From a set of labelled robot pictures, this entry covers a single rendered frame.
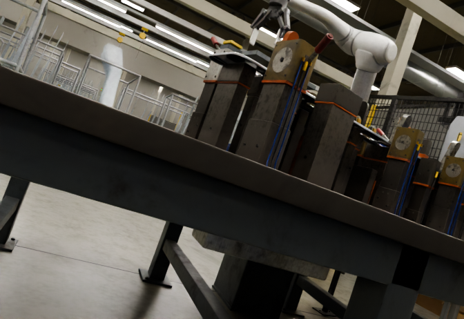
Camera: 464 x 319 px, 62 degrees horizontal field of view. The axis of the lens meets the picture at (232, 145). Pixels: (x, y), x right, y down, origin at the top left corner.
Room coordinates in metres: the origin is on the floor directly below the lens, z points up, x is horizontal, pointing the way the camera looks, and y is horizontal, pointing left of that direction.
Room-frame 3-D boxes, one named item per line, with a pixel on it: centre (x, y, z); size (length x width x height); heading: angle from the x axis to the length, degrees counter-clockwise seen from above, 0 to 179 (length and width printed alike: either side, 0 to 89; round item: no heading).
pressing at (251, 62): (1.51, -0.45, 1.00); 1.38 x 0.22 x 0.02; 125
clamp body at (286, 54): (1.03, -0.09, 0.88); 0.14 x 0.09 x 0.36; 35
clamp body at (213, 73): (1.35, 0.13, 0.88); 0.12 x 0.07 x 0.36; 35
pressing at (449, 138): (1.94, -1.07, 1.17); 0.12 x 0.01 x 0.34; 35
